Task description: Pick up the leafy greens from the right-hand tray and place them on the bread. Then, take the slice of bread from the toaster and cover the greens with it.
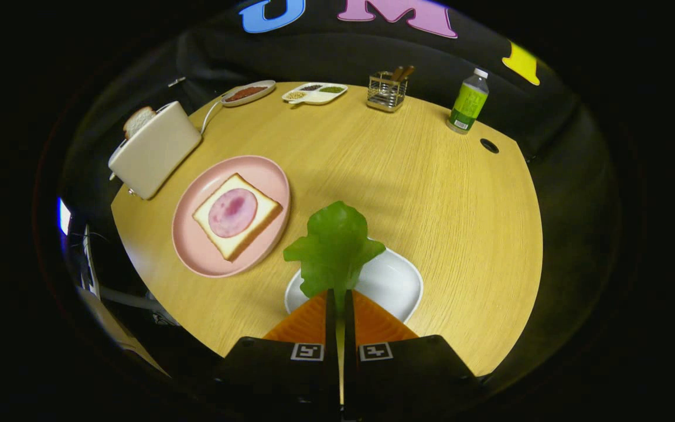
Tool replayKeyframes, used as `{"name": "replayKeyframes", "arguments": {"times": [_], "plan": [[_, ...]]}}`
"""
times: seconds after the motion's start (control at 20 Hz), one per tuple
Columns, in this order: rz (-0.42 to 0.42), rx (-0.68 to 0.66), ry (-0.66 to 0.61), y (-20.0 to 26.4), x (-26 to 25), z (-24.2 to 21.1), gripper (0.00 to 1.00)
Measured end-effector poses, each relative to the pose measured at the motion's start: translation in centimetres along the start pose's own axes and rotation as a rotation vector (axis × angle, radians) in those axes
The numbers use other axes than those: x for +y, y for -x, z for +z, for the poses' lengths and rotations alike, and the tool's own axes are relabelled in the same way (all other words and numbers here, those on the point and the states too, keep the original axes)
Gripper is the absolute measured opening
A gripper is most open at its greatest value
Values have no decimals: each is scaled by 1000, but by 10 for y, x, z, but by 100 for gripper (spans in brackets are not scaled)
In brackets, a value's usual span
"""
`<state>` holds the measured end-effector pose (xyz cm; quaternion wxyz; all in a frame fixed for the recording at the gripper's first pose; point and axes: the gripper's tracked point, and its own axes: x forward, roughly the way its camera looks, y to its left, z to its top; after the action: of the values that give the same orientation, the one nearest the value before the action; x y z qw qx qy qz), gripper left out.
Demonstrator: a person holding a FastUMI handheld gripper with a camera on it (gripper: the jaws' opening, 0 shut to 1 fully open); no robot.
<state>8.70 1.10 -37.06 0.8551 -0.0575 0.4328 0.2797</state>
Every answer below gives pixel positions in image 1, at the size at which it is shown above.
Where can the white bread slice with ham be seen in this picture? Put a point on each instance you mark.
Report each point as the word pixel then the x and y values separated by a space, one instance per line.
pixel 261 205

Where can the dark brown beans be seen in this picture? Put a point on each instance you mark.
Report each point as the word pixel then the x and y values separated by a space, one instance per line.
pixel 312 87

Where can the green label plastic bottle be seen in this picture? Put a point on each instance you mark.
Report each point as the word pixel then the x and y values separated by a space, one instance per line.
pixel 468 102

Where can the silver clip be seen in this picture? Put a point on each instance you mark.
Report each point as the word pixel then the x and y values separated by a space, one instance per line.
pixel 176 81

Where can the toasted bread slice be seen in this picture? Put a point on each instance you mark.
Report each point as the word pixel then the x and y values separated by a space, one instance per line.
pixel 137 120

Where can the green beans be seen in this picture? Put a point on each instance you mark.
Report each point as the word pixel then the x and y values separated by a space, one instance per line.
pixel 331 89

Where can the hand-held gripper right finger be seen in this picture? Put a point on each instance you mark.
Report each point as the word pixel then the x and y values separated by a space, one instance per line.
pixel 350 351

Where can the green lettuce leaf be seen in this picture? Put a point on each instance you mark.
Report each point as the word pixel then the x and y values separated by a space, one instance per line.
pixel 334 246

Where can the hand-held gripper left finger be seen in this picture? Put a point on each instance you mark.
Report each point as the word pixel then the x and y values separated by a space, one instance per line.
pixel 331 351

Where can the pink ham slice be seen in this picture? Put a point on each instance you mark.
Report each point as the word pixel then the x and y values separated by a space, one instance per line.
pixel 233 212

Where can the round plate with meat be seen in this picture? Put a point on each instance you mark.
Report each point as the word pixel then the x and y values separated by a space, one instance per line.
pixel 261 97

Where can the pink plate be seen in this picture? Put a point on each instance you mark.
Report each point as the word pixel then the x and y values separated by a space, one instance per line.
pixel 197 246

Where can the yellow beans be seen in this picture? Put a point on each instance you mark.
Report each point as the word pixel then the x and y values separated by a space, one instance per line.
pixel 296 94

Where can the white divided dish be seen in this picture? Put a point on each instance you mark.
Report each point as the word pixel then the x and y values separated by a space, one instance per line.
pixel 314 97

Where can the white toaster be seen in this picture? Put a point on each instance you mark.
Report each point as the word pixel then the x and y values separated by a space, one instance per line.
pixel 156 152

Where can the brown wooden stick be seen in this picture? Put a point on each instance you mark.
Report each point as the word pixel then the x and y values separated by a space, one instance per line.
pixel 408 71
pixel 396 72

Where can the white plate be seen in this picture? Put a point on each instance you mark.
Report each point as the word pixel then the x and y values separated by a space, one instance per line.
pixel 390 281

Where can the brown cooked meat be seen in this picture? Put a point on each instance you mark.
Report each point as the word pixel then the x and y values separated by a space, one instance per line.
pixel 245 93

